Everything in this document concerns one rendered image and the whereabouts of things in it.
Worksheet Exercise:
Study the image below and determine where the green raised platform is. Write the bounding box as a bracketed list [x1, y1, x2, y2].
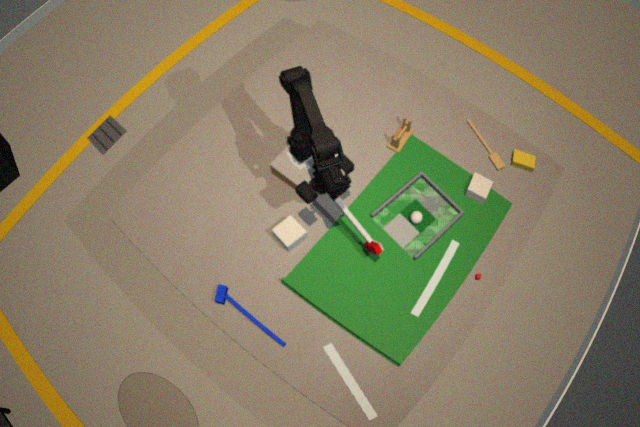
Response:
[281, 117, 464, 366]

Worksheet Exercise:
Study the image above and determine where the white golf ball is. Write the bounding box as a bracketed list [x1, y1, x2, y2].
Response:
[410, 211, 423, 224]

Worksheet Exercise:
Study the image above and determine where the green flat mat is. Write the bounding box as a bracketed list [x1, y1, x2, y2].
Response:
[285, 135, 512, 362]

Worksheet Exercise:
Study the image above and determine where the blue putter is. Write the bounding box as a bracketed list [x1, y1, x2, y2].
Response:
[214, 284, 286, 347]

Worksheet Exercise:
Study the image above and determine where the beige flat bar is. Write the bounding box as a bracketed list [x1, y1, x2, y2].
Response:
[411, 239, 459, 317]
[323, 343, 378, 420]

